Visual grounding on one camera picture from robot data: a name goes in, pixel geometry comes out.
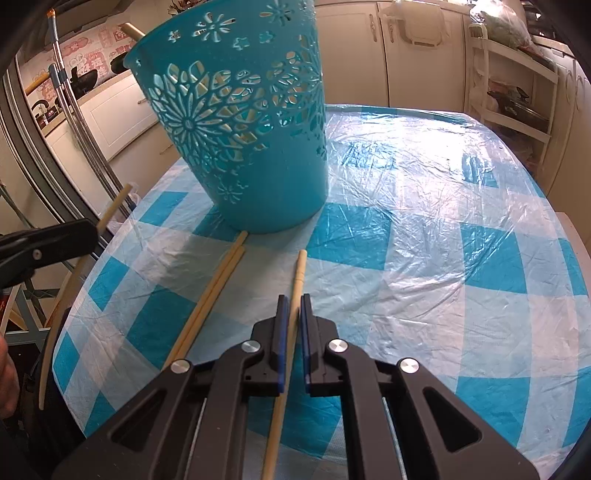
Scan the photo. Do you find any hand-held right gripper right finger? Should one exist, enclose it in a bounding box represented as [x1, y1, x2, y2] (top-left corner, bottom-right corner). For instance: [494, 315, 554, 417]
[301, 294, 539, 480]

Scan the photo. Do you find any white shelf rack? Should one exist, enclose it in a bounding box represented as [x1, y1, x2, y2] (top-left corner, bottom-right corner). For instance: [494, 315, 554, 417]
[466, 21, 561, 185]

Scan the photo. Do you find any teal perforated plastic basket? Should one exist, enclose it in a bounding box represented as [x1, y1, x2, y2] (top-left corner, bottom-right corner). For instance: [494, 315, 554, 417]
[121, 0, 329, 233]

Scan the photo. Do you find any cream kitchen cabinet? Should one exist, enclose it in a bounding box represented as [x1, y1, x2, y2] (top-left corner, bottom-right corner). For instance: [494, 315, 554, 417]
[316, 0, 472, 114]

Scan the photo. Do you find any cream drawer cabinet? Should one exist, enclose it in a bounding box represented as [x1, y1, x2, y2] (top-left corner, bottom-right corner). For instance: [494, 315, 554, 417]
[44, 69, 185, 162]

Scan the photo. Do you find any blue checkered plastic tablecloth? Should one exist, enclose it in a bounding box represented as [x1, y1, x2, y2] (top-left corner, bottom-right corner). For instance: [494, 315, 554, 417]
[53, 104, 591, 480]

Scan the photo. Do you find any wooden stick handle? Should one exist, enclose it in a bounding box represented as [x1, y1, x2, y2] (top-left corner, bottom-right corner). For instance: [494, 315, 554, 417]
[23, 69, 51, 95]

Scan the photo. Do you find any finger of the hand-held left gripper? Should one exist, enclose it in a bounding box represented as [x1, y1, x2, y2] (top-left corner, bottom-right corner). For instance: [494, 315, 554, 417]
[0, 219, 98, 288]

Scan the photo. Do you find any pink printed backsplash sticker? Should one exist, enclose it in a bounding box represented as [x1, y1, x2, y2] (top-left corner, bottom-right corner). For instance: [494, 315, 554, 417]
[18, 25, 139, 93]

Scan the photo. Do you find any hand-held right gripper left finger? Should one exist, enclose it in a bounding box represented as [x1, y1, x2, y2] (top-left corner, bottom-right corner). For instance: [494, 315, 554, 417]
[51, 295, 290, 480]

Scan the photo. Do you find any black frying pan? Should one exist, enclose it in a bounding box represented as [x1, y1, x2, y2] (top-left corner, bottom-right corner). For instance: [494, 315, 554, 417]
[69, 67, 100, 93]

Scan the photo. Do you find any person's left hand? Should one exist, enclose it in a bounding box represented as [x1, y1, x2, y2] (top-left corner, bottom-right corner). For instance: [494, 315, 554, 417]
[0, 337, 20, 418]

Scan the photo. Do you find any dark cooking pot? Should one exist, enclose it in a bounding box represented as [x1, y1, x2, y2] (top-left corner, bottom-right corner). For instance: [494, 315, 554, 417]
[487, 85, 552, 134]

